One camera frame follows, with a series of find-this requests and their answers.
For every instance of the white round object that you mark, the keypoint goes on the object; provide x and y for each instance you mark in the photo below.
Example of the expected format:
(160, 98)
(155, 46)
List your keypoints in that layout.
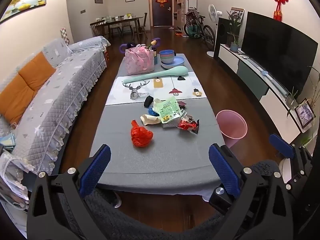
(284, 170)

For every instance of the wooden dining table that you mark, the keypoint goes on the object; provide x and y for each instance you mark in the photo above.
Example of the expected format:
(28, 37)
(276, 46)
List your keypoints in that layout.
(117, 21)

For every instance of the red plastic bag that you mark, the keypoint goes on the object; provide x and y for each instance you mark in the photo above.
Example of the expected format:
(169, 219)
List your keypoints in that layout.
(141, 135)

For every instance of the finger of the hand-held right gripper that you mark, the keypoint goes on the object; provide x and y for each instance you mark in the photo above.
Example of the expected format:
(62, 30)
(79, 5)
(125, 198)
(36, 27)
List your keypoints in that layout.
(281, 142)
(297, 180)

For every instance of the white tall cabinet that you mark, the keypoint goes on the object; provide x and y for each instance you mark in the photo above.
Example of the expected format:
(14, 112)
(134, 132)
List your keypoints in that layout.
(186, 5)

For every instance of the green-labelled white food package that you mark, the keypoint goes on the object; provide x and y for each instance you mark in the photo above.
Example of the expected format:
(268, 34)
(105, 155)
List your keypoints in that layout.
(168, 110)

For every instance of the red door ornament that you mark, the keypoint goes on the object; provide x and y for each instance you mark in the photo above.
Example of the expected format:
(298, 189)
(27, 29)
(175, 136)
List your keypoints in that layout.
(162, 1)

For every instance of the sofa with grey quilted cover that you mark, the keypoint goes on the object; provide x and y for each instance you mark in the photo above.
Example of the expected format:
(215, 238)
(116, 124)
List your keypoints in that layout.
(57, 105)

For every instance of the white standing fan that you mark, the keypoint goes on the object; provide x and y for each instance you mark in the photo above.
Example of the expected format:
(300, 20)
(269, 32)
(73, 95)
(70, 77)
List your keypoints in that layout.
(213, 11)

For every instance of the black speaker box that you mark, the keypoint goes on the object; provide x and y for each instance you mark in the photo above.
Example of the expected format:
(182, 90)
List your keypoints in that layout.
(221, 32)

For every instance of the yellow wall painting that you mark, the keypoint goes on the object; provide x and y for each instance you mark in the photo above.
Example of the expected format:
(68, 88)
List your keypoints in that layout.
(25, 2)

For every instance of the person's dark grey knit clothing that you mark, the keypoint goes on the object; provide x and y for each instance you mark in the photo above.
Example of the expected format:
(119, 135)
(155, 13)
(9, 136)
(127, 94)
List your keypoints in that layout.
(150, 220)

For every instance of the small bamboo plant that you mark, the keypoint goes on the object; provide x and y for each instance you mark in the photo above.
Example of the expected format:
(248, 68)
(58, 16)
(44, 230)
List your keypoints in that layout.
(292, 97)

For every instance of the framed picture behind plant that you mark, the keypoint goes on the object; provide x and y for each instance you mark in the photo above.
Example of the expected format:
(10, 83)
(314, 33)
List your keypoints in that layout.
(240, 11)

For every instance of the pink waste bin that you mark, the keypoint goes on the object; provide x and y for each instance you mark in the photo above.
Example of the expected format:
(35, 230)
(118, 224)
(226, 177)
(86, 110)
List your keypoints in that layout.
(231, 125)

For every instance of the dark photo frame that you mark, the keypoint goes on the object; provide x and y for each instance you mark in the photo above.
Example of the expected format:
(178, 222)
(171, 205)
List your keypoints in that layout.
(305, 113)

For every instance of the black television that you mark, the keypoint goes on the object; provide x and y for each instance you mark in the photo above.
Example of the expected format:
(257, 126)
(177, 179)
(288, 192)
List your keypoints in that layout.
(275, 52)

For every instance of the bicycle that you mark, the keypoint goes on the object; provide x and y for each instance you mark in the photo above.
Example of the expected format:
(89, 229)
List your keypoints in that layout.
(200, 27)

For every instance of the black band roll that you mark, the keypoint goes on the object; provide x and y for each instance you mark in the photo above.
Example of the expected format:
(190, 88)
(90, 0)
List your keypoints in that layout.
(148, 101)

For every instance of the potted green plant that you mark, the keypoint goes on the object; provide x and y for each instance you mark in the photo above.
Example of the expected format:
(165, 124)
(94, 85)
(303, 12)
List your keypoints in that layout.
(234, 46)

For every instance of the checkered box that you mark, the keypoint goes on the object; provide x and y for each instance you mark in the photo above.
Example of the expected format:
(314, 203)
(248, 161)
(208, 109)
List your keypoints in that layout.
(65, 36)

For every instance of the pink gift bag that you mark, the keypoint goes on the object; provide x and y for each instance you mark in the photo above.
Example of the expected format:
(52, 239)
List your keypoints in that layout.
(138, 62)

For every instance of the yellow tulip toy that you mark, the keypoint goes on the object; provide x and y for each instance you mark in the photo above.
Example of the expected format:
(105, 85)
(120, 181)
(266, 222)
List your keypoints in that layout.
(155, 42)

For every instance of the white and green television cabinet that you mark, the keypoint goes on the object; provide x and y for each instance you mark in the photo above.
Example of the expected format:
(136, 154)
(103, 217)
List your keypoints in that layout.
(250, 77)

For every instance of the crumpled beige paper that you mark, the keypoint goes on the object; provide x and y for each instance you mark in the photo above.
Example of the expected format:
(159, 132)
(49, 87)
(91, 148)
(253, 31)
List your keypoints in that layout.
(148, 120)

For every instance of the wooden dining chair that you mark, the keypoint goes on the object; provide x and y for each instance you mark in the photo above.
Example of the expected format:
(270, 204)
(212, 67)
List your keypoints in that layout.
(98, 30)
(141, 25)

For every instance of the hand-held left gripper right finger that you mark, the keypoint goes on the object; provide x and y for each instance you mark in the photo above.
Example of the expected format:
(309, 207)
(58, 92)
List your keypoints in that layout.
(225, 170)

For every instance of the blue-green cloth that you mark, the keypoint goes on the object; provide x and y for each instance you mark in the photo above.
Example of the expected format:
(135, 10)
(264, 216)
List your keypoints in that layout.
(7, 142)

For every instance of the red snack wrappers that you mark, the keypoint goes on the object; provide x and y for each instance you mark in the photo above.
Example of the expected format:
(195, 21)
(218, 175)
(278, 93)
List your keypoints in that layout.
(188, 125)

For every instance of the orange cushion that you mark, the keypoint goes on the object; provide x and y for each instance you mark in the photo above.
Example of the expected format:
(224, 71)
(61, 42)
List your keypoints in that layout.
(37, 70)
(16, 100)

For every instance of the dark entrance door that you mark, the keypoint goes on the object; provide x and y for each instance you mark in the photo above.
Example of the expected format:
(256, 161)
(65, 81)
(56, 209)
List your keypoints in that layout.
(161, 15)

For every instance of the grey table mat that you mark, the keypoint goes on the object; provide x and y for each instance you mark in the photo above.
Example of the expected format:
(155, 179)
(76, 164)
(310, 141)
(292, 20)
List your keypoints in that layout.
(175, 155)

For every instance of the white deer printed mat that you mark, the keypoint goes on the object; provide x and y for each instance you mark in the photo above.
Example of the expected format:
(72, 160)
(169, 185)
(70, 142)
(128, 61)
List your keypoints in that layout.
(120, 92)

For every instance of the purple toy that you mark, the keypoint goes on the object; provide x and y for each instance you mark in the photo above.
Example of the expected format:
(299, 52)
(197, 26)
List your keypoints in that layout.
(123, 47)

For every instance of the blue plastic shoe cover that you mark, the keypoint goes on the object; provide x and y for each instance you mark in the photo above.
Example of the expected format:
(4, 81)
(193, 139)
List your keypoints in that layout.
(151, 111)

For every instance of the mint green long pillow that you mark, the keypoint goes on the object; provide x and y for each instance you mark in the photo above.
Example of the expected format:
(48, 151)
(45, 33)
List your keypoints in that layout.
(160, 75)

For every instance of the grey rod with blue end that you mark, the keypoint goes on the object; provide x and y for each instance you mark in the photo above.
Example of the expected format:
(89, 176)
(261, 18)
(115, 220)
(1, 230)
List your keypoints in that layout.
(265, 73)

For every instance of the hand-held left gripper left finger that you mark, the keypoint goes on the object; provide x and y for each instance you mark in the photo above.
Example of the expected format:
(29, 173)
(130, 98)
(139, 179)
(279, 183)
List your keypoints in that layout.
(97, 170)

